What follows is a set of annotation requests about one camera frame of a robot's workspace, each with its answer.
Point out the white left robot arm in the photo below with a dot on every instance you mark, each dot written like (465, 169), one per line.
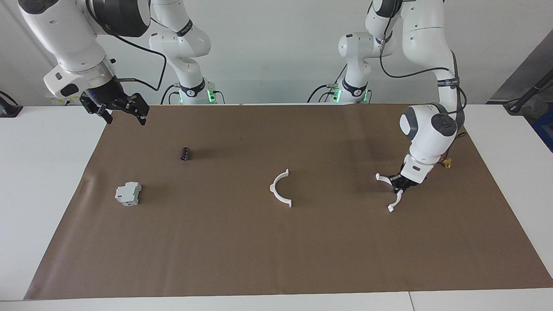
(427, 134)

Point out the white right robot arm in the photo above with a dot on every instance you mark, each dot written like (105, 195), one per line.
(65, 34)

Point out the brown paper mat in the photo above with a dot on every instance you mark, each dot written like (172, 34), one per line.
(276, 250)

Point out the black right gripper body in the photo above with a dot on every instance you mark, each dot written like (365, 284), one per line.
(106, 91)

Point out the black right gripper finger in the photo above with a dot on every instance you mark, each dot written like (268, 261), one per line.
(97, 108)
(139, 107)

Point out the black tripod stand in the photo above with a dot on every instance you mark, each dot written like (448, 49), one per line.
(529, 93)

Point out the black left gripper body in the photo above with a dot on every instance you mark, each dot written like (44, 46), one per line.
(404, 180)

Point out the blue box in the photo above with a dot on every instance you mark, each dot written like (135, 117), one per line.
(545, 129)

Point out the black desk clamp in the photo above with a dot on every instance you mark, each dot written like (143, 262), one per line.
(9, 110)

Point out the white wall socket box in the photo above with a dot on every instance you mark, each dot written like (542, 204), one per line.
(56, 100)

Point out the black cylindrical capacitor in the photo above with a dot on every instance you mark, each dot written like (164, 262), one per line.
(185, 154)

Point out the white circuit breaker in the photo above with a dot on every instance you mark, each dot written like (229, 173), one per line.
(128, 194)

